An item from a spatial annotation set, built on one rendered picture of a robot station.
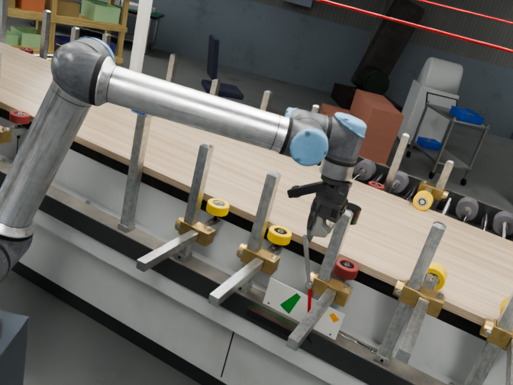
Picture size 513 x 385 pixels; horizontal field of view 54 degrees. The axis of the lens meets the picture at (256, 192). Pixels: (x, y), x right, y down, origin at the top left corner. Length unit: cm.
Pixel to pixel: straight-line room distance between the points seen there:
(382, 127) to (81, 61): 485
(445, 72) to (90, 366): 637
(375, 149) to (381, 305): 416
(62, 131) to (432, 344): 132
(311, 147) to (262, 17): 908
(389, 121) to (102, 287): 409
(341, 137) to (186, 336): 125
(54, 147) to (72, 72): 28
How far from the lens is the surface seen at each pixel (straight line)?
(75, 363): 241
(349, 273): 163
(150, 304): 232
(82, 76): 119
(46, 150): 142
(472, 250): 218
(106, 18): 746
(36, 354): 246
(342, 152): 135
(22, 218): 154
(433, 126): 773
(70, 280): 260
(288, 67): 1031
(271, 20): 1021
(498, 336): 155
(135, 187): 187
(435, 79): 766
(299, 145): 117
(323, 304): 151
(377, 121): 578
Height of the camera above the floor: 164
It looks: 22 degrees down
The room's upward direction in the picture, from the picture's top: 15 degrees clockwise
